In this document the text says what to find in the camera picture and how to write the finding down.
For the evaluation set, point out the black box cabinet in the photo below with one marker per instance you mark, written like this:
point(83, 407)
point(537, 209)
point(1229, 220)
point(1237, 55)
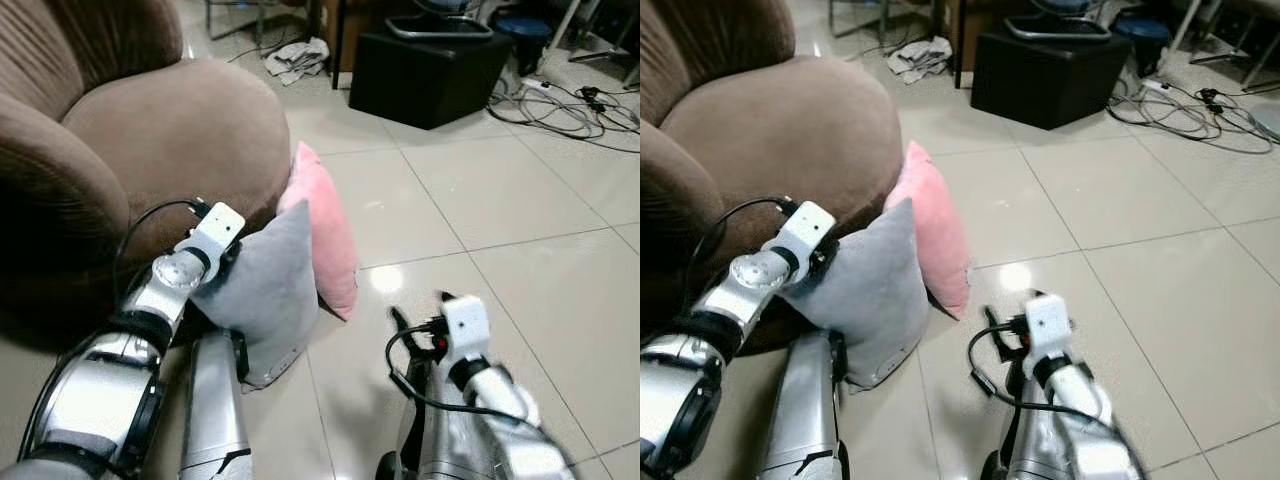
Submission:
point(425, 80)
point(1045, 80)

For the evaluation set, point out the white power strip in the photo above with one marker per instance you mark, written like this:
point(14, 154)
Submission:
point(1157, 88)
point(537, 86)

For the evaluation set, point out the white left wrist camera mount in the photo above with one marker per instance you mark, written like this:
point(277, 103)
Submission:
point(810, 230)
point(218, 230)

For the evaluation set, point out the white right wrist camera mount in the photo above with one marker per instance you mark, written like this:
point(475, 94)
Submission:
point(466, 325)
point(1047, 322)

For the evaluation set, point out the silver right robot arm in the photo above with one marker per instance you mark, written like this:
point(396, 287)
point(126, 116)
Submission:
point(1085, 420)
point(510, 420)

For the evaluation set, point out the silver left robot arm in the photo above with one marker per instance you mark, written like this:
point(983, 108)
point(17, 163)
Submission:
point(675, 395)
point(95, 395)

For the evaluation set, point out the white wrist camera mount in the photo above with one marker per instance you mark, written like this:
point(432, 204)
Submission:
point(1047, 322)
point(218, 230)
point(810, 230)
point(466, 325)

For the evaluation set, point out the metal chair legs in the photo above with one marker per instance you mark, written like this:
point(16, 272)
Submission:
point(865, 15)
point(240, 15)

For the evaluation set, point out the blue round stool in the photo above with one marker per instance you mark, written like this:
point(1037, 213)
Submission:
point(1142, 38)
point(522, 38)

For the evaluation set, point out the silver left robot leg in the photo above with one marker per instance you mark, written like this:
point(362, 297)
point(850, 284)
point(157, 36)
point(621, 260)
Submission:
point(805, 410)
point(215, 410)

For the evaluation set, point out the white crumpled cloth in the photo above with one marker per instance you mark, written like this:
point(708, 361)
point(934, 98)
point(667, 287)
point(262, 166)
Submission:
point(922, 60)
point(297, 60)

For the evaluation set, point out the pink pillow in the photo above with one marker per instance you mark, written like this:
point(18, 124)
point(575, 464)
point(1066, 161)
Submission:
point(935, 225)
point(325, 225)

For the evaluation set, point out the brown wooden furniture panel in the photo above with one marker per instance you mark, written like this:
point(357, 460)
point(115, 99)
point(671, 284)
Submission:
point(965, 40)
point(340, 40)

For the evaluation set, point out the grey pillow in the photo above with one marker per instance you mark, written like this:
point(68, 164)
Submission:
point(865, 295)
point(265, 290)

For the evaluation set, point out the grey metal frame stand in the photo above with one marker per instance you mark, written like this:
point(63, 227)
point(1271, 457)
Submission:
point(600, 45)
point(1225, 45)

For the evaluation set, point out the brown fabric sofa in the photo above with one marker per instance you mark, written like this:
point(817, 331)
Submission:
point(170, 130)
point(770, 130)

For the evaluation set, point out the silver robot leg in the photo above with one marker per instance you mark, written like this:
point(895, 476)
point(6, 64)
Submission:
point(805, 410)
point(215, 410)
point(425, 440)
point(1020, 445)

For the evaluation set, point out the grey metal tray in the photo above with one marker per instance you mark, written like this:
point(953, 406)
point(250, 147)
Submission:
point(440, 28)
point(1060, 28)

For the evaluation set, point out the silver right robot leg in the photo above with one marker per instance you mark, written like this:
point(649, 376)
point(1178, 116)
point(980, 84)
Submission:
point(425, 440)
point(1020, 445)

